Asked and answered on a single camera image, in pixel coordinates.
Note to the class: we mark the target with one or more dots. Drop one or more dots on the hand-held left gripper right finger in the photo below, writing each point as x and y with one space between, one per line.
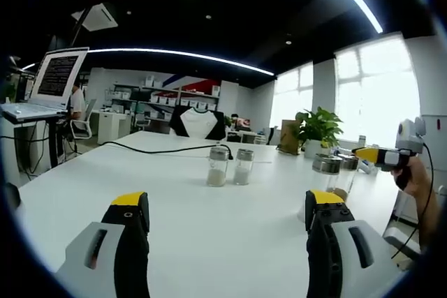
324 263

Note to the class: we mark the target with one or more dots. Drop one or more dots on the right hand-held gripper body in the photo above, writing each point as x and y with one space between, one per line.
410 135

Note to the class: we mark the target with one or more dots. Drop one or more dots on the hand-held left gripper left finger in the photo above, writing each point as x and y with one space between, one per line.
131 263

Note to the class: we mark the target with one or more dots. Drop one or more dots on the tall seasoning bottle brown grains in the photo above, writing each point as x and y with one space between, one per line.
350 172

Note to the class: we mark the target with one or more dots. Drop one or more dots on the tall seasoning bottle white grains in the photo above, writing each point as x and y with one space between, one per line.
326 176

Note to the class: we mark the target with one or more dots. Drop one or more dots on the small seasoning bottle white powder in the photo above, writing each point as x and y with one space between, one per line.
243 170

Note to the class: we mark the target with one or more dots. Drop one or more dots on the small seasoning bottle cream powder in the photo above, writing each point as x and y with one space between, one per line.
216 170

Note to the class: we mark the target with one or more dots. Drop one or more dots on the person's right hand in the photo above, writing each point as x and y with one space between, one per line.
417 176

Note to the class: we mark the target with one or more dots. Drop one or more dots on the white cabinet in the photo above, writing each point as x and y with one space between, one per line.
434 134

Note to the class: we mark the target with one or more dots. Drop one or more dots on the large bright window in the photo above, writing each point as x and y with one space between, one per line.
377 88

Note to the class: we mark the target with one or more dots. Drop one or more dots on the white plant pot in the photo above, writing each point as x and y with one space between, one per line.
312 148

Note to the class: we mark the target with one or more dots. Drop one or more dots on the green leafy plant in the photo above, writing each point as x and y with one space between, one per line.
319 125

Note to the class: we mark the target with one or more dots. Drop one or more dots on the brown paper bag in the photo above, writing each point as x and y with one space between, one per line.
290 134

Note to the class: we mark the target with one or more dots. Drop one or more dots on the narrow bright window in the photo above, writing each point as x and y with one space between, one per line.
293 92

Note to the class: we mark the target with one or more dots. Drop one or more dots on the black rounded object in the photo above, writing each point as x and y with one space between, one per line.
11 198

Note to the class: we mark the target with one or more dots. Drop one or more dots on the white mesh office chair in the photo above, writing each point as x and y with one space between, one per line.
82 124

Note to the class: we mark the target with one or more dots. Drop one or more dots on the black and white shirt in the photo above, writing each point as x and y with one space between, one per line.
198 123

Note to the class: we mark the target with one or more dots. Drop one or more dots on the laptop stand desk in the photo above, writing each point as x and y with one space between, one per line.
31 130

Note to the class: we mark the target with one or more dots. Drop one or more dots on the white laptop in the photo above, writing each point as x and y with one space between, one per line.
57 78

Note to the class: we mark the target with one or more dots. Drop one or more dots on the small green plant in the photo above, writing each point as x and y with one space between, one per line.
10 92

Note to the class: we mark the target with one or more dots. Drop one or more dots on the black tripod pole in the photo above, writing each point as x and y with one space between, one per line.
78 26

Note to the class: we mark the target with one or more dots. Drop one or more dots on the ceiling air conditioner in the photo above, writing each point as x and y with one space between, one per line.
96 17

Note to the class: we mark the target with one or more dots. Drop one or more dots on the wall shelf with white boxes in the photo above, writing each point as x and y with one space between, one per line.
167 95

